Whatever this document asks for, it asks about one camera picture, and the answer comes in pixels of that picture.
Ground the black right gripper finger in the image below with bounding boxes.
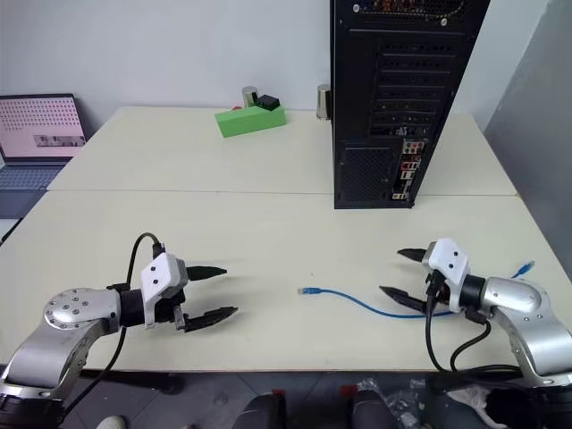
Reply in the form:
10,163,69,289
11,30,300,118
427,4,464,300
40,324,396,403
397,248,428,265
378,285,428,313

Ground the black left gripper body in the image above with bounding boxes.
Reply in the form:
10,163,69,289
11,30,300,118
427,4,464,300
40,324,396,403
153,260,191,333

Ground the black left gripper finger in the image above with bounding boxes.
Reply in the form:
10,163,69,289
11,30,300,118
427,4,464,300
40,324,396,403
186,265,228,283
183,306,240,333

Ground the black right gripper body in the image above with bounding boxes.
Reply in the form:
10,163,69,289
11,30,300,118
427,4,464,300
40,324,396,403
422,243,450,310

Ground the clear crumpled plastic bag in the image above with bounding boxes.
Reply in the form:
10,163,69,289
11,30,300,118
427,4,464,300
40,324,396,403
357,377,433,429

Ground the white crumpled paper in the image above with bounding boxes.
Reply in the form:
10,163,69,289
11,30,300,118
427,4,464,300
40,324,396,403
446,385,493,411

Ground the dark rounded shape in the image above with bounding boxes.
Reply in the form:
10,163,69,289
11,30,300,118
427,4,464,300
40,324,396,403
243,391,288,429
351,389,397,429

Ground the green rectangular box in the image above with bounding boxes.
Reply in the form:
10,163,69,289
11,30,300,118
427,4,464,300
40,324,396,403
214,105,287,139

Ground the black computer tower case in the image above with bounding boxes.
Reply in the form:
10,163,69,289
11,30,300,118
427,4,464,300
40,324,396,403
329,0,492,210

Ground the tall silver metal cylinder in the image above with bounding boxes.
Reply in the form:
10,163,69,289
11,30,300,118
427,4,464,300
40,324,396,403
315,83,332,121

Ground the open grey laptop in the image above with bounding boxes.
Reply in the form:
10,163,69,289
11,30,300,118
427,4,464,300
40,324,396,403
0,93,88,220

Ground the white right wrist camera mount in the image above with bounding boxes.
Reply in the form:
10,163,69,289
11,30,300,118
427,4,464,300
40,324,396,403
422,238,473,313

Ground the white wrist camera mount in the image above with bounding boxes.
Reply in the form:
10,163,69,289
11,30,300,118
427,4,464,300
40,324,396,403
139,252,187,330
422,238,473,313

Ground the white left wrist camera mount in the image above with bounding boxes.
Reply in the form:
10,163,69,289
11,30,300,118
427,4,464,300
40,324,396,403
139,252,187,330

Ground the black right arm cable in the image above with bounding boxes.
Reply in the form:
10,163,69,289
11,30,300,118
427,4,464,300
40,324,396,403
423,270,525,375

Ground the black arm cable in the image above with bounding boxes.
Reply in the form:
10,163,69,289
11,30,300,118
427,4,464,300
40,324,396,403
60,231,167,425
423,270,525,375

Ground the blue ethernet cable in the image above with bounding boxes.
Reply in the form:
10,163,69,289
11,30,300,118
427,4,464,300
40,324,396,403
297,260,536,320

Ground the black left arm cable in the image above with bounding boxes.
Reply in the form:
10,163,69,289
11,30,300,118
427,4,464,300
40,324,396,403
60,231,167,425

